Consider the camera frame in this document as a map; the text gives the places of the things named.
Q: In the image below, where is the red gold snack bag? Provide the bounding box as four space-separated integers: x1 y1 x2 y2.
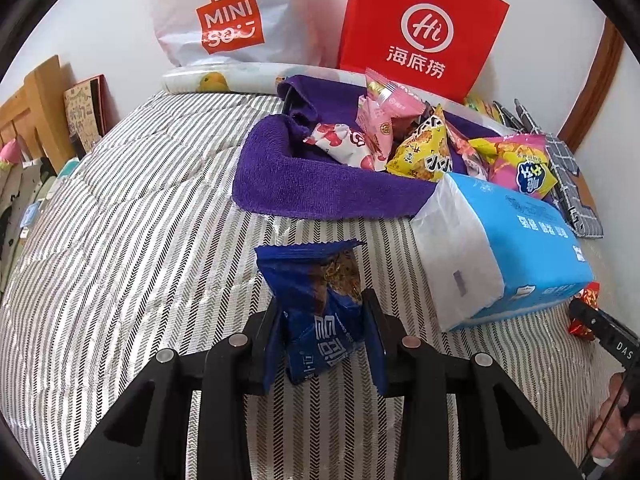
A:
567 282 600 341

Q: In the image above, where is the pink yellow chip bag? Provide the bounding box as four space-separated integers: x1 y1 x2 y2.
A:
470 134 558 200

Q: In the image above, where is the blue cookie snack bag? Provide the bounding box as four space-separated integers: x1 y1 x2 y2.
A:
256 238 364 385

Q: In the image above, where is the yellow snack bag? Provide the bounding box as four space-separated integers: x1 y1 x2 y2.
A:
385 104 452 182

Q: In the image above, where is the strawberry white snack bag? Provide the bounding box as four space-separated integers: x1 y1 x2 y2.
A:
303 124 386 171

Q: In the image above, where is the pink biscuit snack bag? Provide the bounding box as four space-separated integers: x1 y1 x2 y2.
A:
356 68 426 160

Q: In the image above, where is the person's right hand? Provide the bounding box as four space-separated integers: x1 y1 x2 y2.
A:
587 373 639 460

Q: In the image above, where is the blue checked folded cloth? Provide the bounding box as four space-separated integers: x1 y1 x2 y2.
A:
492 100 604 238

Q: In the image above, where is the blue tissue pack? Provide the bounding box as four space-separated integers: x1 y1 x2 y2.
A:
410 174 594 332

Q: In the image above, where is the purple towel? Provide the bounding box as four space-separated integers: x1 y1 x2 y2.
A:
232 74 501 221

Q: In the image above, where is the framed picture board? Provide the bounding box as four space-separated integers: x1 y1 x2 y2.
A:
63 74 107 159

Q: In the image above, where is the wooden headboard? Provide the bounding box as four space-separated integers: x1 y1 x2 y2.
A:
1 55 75 174

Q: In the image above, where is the red paper shopping bag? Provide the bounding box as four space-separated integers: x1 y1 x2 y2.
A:
337 0 509 102

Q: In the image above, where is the white Miniso plastic bag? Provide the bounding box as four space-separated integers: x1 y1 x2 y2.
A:
145 0 333 67

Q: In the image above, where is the wooden door frame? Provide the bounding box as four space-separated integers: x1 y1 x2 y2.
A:
559 18 625 153

